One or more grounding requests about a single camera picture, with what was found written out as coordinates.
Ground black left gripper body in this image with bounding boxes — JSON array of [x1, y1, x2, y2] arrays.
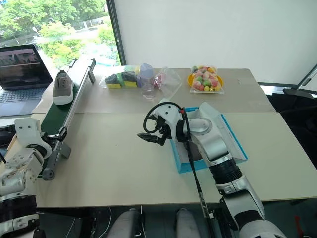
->
[[40, 132, 54, 152]]

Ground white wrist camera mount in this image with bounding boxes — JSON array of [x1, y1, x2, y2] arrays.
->
[[150, 103, 184, 140], [14, 118, 42, 150]]

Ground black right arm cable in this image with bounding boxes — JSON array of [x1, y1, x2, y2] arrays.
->
[[143, 101, 217, 238]]

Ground bag of colourful candy balls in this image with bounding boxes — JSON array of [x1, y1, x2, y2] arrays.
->
[[190, 64, 225, 95]]

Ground blue open shoebox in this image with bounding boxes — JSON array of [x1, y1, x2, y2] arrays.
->
[[170, 101, 249, 174]]

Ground grey rounded shape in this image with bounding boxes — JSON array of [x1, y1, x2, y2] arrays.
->
[[112, 208, 144, 238], [175, 208, 199, 238]]

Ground clear purple baby bottle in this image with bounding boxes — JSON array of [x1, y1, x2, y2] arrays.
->
[[136, 63, 156, 100]]

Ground clear plastic bag pink items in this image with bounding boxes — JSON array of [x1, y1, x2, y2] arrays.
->
[[153, 66, 183, 100]]

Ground thin white floor cable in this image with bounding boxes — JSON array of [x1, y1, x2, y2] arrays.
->
[[66, 206, 112, 238]]

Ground grey canvas shoe white sole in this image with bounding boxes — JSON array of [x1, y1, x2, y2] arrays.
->
[[52, 70, 74, 106]]

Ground green belt conveyor silver rail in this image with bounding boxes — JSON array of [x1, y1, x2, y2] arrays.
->
[[39, 57, 97, 181]]

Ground bag of yellow green sponges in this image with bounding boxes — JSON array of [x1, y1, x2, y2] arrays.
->
[[99, 64, 141, 90]]

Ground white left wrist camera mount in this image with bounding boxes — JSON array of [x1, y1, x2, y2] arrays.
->
[[14, 118, 42, 150]]

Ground black window frame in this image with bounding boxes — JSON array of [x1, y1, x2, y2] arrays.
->
[[106, 0, 127, 67]]

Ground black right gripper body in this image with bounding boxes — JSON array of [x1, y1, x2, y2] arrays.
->
[[153, 116, 173, 140]]

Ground white pole black base stand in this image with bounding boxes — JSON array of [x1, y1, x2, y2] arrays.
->
[[257, 63, 317, 100]]

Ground grey open laptop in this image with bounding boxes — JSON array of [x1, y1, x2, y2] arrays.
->
[[0, 44, 54, 118]]

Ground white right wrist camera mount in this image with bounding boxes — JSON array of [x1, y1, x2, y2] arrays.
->
[[150, 103, 184, 140]]

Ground yellow plate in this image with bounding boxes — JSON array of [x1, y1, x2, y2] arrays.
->
[[187, 73, 223, 88]]

